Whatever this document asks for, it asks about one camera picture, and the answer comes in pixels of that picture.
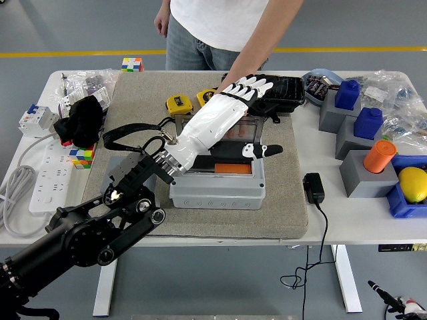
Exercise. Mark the grey-brown foam mat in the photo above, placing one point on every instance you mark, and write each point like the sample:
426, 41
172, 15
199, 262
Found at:
143, 90

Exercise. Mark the orange cylinder battery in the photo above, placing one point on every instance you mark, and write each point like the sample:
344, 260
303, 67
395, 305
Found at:
379, 156
233, 168

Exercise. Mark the blue bottle-shaped block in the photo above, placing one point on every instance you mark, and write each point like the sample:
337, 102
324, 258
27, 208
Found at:
347, 95
368, 123

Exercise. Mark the person's right hand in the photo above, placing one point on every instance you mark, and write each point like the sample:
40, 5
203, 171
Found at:
162, 21

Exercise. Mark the black power adapter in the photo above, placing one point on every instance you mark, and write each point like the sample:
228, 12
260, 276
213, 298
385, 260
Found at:
314, 188

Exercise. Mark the person's left forearm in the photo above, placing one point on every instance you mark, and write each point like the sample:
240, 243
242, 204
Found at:
267, 40

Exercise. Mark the clear bag of screws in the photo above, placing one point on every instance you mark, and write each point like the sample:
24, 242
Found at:
100, 78

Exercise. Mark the grey holder block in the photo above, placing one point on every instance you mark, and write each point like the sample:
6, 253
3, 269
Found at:
360, 183
328, 116
345, 143
116, 166

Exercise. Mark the smoky transparent box lid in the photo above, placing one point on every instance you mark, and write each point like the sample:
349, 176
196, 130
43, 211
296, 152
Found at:
252, 133

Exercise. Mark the white table leg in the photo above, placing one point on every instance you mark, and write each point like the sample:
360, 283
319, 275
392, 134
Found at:
105, 290
348, 283

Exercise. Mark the white power strip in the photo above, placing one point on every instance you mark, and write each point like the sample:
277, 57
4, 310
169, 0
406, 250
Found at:
51, 176

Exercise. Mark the yellow lemon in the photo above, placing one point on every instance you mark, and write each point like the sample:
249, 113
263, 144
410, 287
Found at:
413, 185

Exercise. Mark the white terminal module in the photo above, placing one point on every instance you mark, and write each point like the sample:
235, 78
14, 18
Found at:
100, 96

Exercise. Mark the clear bag of small parts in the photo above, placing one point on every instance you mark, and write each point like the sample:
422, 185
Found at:
383, 86
405, 123

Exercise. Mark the light blue bowl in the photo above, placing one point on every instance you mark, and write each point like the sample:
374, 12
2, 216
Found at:
315, 100

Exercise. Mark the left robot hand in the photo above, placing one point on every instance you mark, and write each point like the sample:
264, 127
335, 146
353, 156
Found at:
213, 123

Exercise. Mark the black cloth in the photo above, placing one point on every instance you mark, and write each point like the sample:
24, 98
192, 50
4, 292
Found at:
85, 121

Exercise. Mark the black plastic tray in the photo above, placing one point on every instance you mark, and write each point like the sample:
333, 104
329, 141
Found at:
287, 95

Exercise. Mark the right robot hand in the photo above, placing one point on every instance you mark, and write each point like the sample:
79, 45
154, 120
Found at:
385, 296

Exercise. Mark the person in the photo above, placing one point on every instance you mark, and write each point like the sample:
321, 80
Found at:
217, 20

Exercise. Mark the slim metal screwdriver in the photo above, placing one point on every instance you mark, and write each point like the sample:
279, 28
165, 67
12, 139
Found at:
63, 83

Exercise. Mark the multicoloured puzzle cube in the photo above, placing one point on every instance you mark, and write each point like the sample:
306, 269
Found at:
132, 64
82, 156

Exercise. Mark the person's left hand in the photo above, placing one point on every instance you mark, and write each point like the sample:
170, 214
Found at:
235, 78

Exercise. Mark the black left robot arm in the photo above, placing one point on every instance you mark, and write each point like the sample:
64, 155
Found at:
83, 236

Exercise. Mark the blue plastic bin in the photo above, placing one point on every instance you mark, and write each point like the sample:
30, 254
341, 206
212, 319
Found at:
400, 206

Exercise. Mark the dark snack packets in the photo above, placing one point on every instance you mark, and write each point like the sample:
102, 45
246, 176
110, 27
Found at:
317, 87

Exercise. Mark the black table control panel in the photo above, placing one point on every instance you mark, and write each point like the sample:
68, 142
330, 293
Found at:
400, 248

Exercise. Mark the grey plastic junction box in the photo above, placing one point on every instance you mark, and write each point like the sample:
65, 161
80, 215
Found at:
217, 196

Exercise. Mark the white blue circuit breaker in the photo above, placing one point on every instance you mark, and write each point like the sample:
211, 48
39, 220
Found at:
35, 120

